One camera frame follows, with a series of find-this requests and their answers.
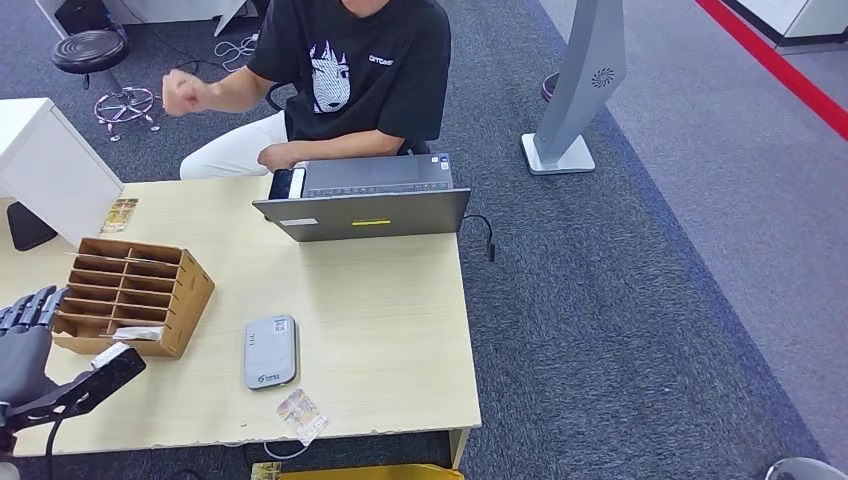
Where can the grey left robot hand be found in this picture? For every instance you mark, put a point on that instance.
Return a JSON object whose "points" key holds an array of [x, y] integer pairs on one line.
{"points": [[23, 358]]}

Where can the person's right hand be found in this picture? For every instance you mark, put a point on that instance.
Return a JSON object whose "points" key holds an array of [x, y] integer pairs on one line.
{"points": [[184, 93]]}

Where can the person's left hand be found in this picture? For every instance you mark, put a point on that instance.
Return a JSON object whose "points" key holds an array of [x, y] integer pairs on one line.
{"points": [[278, 158]]}

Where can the white key card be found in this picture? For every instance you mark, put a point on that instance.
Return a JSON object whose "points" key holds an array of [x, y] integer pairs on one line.
{"points": [[138, 333]]}

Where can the gold printed card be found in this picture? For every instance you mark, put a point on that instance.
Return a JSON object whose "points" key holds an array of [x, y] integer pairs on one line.
{"points": [[119, 215]]}

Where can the person's left forearm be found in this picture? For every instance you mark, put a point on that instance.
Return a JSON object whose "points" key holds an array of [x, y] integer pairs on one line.
{"points": [[351, 142]]}

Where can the person's right forearm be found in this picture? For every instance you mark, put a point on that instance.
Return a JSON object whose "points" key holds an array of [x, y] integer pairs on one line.
{"points": [[238, 89]]}

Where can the person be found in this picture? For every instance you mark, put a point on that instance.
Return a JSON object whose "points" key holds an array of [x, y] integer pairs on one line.
{"points": [[371, 93]]}

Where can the wooden card organizer box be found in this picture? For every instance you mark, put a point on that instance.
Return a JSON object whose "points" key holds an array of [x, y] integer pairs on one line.
{"points": [[189, 298]]}

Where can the grey card reader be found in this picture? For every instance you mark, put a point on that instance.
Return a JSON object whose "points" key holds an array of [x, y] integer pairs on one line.
{"points": [[270, 352]]}

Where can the glossy printed card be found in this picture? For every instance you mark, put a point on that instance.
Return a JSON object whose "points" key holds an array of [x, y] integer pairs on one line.
{"points": [[302, 416]]}

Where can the small printed card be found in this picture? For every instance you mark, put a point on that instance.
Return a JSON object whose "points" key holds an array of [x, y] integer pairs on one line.
{"points": [[265, 471]]}

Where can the black smartphone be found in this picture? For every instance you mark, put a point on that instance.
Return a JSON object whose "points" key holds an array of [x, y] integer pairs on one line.
{"points": [[281, 184]]}

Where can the black round stool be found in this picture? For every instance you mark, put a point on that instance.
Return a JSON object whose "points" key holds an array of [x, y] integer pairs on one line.
{"points": [[89, 52]]}

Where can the grey laptop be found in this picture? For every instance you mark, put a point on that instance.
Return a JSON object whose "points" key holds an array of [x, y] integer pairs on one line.
{"points": [[368, 217]]}

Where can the black box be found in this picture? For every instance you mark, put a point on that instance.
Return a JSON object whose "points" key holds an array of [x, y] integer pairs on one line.
{"points": [[83, 13]]}

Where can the black bin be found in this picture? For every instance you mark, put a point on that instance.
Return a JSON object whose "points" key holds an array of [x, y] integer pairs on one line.
{"points": [[30, 228]]}

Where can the dark round base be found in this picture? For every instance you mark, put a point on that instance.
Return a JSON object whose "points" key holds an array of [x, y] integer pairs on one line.
{"points": [[548, 87]]}

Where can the grey floor stand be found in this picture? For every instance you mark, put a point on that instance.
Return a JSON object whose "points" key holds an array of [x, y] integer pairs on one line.
{"points": [[583, 86]]}

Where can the yellow box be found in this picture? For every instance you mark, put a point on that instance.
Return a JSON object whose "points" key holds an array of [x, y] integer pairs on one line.
{"points": [[371, 473]]}

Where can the white low furniture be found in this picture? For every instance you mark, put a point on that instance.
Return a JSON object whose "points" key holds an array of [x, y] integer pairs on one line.
{"points": [[788, 16]]}

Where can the grey round object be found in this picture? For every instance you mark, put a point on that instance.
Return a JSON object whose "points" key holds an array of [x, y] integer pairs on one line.
{"points": [[802, 470]]}

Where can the white desk frame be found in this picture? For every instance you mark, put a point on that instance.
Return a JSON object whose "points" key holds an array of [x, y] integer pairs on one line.
{"points": [[172, 10]]}

